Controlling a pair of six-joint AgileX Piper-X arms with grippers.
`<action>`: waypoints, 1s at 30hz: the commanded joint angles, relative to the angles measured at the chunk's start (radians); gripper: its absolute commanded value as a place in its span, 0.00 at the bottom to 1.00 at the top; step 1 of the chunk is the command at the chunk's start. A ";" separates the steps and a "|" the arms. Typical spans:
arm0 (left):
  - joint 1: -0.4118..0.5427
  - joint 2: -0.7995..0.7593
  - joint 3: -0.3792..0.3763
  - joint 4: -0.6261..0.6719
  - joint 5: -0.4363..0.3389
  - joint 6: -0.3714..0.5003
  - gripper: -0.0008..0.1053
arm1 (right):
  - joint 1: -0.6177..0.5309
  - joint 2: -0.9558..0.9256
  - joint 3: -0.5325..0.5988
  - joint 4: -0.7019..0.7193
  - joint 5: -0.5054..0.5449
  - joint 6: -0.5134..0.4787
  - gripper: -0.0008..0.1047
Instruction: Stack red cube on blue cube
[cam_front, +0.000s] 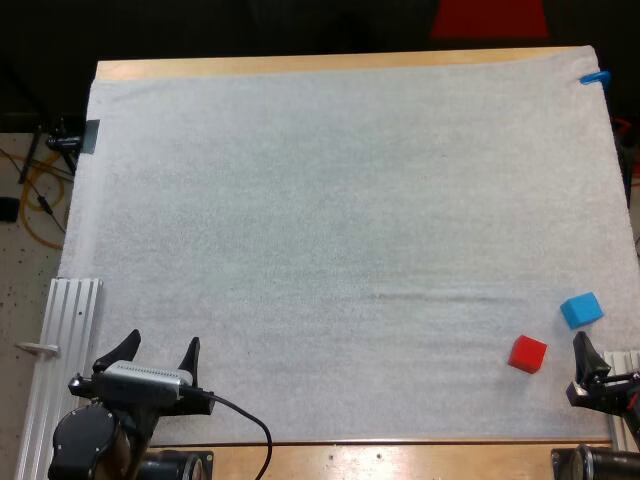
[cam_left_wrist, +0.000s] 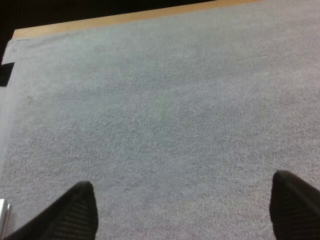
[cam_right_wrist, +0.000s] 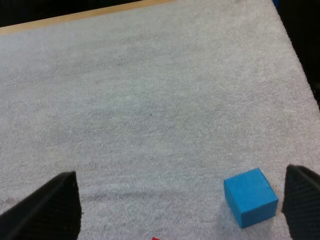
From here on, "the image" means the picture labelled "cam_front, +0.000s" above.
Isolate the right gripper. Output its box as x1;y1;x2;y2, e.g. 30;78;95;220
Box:
565;330;640;417

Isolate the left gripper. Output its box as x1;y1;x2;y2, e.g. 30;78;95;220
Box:
68;328;216;427

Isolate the blue cube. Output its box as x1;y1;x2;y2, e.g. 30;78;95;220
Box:
559;291;605;331

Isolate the red cube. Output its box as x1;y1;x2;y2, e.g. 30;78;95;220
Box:
507;334;549;374

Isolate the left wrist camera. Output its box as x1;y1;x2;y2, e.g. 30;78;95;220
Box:
101;360;194;401

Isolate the ribbed aluminium rail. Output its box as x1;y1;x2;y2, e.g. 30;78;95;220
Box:
13;277;104;480
602;349;640;451

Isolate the black camera cable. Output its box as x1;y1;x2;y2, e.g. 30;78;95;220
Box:
199;392;274;480

